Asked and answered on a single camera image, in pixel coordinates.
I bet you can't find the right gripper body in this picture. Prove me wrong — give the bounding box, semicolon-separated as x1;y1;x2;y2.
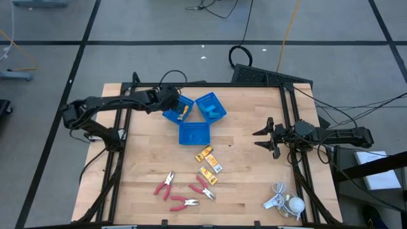
267;116;295;160

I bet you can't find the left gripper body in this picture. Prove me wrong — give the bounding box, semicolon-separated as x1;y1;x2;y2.
152;84;182;112

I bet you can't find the small yellow cardboard box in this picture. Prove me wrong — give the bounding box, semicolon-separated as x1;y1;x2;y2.
198;165;219;186
177;105;190;121
195;145;214;163
205;154;224;174

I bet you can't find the red-handled metal hole punch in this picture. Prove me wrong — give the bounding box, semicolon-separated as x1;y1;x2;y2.
188;174;217;202
153;170;176;202
169;195;200;212

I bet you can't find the blue slotted plastic basket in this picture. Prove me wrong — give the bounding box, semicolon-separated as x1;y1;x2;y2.
162;94;195;125
178;121;211;146
195;92;228;125

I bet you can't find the black perforated computer case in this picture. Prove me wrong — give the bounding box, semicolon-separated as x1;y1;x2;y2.
231;63;314;88

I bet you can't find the white round bulb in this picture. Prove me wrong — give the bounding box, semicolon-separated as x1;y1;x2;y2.
287;197;306;214

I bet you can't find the clear round dish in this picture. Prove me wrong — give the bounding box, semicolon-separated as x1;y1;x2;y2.
275;190;302;219

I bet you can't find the black desk bar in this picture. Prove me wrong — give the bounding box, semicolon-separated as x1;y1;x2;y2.
333;151;407;184

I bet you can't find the dark grey side cabinet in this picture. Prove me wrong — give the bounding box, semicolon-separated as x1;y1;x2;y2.
332;144;407;229

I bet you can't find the white booklet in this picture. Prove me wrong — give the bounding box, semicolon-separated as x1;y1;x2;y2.
354;151;402;191

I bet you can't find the grey metal stand foot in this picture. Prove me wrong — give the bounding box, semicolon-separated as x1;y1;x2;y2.
0;70;34;82
11;0;69;8

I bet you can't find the black caster base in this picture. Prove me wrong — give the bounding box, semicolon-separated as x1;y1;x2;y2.
0;99;13;117

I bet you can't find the black left wrist camera cable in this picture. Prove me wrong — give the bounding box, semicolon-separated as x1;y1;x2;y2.
158;69;188;96

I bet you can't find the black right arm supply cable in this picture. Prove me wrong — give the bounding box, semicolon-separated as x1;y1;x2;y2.
292;86;360;130

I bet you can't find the white coiled cable with plug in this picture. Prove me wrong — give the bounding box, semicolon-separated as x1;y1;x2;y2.
263;181;289;210

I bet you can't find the black aluminium table frame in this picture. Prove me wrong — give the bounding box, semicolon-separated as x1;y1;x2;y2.
76;71;343;229

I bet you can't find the black coiled hanging cable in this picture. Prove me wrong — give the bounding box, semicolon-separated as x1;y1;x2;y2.
228;0;255;69

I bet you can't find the thin black floor cable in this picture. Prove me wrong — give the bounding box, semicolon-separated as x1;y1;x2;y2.
186;0;239;19

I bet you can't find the long yellow cable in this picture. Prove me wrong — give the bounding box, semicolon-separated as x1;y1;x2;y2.
275;0;301;73

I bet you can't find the black floor cable bundle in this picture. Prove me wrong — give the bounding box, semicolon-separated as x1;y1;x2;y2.
327;92;407;128

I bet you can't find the orange floor cable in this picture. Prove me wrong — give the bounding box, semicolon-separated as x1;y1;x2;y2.
0;28;38;71

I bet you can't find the white floor cable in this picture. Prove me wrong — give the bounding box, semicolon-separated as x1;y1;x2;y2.
0;0;16;62

